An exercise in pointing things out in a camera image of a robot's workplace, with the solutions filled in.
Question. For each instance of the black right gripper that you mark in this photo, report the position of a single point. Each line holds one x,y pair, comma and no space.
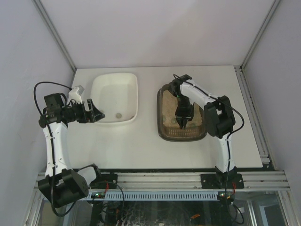
184,116

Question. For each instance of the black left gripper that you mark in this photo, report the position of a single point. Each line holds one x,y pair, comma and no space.
88,111

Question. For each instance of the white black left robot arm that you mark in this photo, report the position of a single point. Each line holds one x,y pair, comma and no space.
62,184

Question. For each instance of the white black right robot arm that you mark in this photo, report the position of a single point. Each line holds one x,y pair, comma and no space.
218,119

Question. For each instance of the dark brown litter box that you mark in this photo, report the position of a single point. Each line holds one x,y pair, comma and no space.
166,108

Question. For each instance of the white plastic tub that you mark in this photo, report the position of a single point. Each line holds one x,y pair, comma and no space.
116,93

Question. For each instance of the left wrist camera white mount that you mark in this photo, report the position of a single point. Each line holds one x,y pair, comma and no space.
75,95

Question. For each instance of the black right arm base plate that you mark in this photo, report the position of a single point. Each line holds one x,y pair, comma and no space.
213,181

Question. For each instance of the aluminium front rail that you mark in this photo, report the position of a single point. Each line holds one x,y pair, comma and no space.
253,181

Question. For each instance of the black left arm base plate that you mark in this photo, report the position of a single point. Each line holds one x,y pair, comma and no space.
102,181

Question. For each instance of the grey slotted cable duct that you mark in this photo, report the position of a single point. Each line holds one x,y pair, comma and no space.
154,196

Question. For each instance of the aluminium frame post left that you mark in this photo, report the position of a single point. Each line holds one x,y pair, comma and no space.
54,33

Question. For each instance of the aluminium frame post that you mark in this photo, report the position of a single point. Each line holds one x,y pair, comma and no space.
270,14
54,33

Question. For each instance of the aluminium frame post right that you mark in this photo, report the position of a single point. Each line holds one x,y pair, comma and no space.
270,14

